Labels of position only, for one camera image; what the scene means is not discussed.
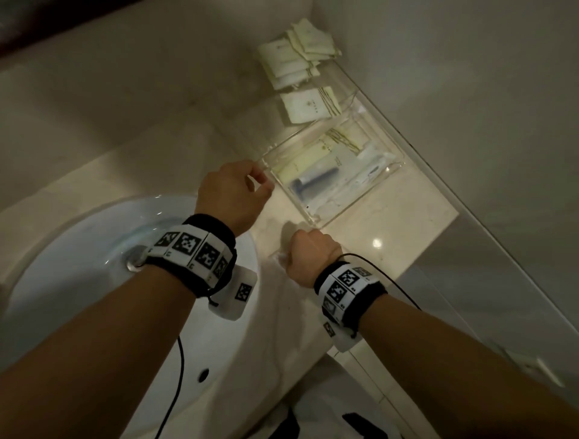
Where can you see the person's left hand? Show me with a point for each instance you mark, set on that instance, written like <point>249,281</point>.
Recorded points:
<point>226,194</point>

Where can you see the person's right hand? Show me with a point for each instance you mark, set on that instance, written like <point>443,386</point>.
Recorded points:
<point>312,255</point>

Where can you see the person's left thumb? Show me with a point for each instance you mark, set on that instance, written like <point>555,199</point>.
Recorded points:
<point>266,192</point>

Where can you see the person's right fingers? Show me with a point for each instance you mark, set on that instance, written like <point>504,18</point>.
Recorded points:
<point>293,253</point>

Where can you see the clear acrylic amenity tray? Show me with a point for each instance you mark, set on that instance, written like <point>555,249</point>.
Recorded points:
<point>334,181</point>

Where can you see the person's left forearm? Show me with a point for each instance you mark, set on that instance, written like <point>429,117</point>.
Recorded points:
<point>90,348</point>

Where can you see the person's right forearm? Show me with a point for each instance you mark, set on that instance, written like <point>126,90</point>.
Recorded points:
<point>457,375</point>

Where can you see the blue item in clear wrapper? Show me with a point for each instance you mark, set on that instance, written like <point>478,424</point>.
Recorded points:
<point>314,180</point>

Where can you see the pale yellow amenity packet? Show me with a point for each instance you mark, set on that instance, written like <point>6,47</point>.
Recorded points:
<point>312,156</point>

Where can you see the black marker right wristband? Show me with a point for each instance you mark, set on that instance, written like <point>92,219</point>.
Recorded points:
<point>346,294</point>

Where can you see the black marker wristband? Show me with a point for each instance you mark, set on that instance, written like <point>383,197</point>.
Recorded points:
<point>346,294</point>
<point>199,253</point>

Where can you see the black marker left wristband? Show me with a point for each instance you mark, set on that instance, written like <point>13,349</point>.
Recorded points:
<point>199,253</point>

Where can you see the white flat amenity packet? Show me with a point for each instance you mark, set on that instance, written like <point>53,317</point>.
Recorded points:
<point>307,105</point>

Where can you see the white toothbrush in clear wrapper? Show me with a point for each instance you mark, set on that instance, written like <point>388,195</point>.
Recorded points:
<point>373,165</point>

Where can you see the pile of white amenity packets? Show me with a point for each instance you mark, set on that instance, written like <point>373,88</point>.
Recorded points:
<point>296,52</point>

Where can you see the person's white black clothing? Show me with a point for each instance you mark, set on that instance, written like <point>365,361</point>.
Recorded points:
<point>316,414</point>

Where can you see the white ceramic sink basin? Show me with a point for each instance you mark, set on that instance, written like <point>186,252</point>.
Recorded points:
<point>90,253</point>

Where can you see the metal glass door hinge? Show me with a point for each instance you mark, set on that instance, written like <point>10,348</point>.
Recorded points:
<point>531,364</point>

